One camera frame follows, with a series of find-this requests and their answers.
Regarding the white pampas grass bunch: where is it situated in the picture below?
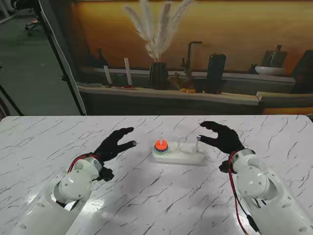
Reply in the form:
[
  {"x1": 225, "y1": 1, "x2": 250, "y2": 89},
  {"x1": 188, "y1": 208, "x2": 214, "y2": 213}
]
[{"x1": 123, "y1": 0, "x2": 195, "y2": 62}]

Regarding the black ribbed vase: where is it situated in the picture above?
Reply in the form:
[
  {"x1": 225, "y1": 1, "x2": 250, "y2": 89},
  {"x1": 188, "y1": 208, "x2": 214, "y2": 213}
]
[{"x1": 148, "y1": 62, "x2": 170, "y2": 91}]

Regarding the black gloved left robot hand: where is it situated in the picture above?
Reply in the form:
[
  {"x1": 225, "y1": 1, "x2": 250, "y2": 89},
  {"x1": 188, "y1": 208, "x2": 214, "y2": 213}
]
[{"x1": 94, "y1": 126, "x2": 137, "y2": 163}]

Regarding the dark teal box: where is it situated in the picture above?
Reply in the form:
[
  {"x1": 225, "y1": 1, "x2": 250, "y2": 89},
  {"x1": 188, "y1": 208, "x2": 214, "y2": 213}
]
[{"x1": 291, "y1": 50, "x2": 313, "y2": 94}]

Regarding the office chair with orange seat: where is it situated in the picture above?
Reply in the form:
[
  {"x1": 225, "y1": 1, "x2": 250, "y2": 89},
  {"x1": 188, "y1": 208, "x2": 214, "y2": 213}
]
[{"x1": 24, "y1": 17, "x2": 42, "y2": 36}]

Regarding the small orange ring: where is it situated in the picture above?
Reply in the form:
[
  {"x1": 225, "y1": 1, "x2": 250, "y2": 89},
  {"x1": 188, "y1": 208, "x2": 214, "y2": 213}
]
[{"x1": 154, "y1": 139, "x2": 169, "y2": 150}]

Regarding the black tripod stand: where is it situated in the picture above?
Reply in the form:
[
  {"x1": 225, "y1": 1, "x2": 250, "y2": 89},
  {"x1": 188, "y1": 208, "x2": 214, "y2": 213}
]
[
  {"x1": 0, "y1": 84, "x2": 25, "y2": 116},
  {"x1": 31, "y1": 0, "x2": 86, "y2": 116}
]

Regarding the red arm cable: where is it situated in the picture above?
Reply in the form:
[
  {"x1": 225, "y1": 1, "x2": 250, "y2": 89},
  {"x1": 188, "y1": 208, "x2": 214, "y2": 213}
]
[
  {"x1": 67, "y1": 153, "x2": 98, "y2": 172},
  {"x1": 227, "y1": 151, "x2": 261, "y2": 235}
]

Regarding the red left arm cable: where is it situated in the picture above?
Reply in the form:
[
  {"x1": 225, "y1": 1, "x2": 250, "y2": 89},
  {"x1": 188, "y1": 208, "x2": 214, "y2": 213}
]
[{"x1": 67, "y1": 153, "x2": 98, "y2": 172}]

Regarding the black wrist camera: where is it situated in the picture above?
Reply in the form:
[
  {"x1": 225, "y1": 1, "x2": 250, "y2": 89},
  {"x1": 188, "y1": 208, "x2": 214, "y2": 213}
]
[
  {"x1": 94, "y1": 166, "x2": 115, "y2": 182},
  {"x1": 218, "y1": 160, "x2": 235, "y2": 174}
]

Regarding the tall black cylinder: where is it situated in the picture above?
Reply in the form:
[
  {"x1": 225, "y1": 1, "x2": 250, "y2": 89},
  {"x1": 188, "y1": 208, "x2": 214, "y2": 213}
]
[{"x1": 206, "y1": 53, "x2": 227, "y2": 95}]

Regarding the tall white candle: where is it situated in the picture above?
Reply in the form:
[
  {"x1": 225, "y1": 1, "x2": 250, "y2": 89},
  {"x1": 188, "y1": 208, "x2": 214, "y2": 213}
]
[{"x1": 123, "y1": 57, "x2": 133, "y2": 86}]

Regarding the white three-rod Hanoi tower base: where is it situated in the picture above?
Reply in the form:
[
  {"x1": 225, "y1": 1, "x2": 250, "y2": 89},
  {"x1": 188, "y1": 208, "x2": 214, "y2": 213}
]
[{"x1": 152, "y1": 136, "x2": 207, "y2": 167}]

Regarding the white bowl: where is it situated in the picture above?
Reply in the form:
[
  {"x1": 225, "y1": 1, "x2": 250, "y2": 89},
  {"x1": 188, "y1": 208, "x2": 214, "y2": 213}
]
[{"x1": 254, "y1": 66, "x2": 286, "y2": 76}]

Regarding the black kitchen faucet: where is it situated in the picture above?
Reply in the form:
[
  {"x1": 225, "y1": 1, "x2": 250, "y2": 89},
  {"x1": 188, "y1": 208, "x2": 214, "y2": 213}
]
[{"x1": 181, "y1": 41, "x2": 203, "y2": 71}]

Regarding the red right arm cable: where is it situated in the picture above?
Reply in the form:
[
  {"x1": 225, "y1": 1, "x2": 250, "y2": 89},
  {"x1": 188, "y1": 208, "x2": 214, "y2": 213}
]
[{"x1": 227, "y1": 151, "x2": 261, "y2": 235}]

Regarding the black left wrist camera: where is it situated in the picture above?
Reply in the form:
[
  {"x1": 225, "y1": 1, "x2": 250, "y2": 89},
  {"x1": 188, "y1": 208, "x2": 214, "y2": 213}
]
[{"x1": 94, "y1": 166, "x2": 115, "y2": 182}]

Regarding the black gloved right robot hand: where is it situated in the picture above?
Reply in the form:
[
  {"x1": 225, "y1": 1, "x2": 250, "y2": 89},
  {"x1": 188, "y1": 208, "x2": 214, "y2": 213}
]
[{"x1": 197, "y1": 120, "x2": 246, "y2": 160}]

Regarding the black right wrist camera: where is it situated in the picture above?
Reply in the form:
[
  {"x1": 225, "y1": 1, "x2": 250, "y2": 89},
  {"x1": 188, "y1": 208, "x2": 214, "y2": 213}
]
[{"x1": 218, "y1": 160, "x2": 235, "y2": 174}]

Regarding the brown plush toy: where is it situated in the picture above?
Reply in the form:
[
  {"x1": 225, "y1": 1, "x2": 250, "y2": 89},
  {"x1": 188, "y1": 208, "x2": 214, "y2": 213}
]
[{"x1": 168, "y1": 70, "x2": 196, "y2": 90}]

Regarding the white-edged kitchen backdrop panel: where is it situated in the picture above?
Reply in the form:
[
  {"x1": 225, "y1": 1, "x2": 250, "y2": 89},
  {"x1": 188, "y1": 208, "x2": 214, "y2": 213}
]
[{"x1": 39, "y1": 0, "x2": 313, "y2": 116}]

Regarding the wooden board with red pieces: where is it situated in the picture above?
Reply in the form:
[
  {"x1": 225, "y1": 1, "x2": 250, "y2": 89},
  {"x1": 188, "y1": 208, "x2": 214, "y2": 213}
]
[{"x1": 105, "y1": 85, "x2": 139, "y2": 91}]

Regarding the short white candle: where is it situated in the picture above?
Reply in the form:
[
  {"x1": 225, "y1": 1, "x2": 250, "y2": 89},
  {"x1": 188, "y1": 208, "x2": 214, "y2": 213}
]
[{"x1": 103, "y1": 65, "x2": 112, "y2": 85}]

